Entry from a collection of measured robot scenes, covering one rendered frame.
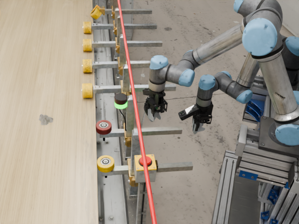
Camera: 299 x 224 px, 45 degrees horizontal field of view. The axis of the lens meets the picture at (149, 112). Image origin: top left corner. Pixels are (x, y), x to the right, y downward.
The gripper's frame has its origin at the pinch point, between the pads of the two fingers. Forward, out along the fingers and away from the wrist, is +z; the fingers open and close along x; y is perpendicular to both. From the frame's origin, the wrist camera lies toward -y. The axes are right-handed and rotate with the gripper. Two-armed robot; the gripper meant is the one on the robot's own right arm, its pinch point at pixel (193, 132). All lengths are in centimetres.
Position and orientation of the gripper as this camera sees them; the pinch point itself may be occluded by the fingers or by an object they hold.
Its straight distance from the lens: 198.9
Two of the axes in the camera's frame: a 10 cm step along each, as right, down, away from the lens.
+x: -1.3, -6.4, 7.6
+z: -0.6, 7.7, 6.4
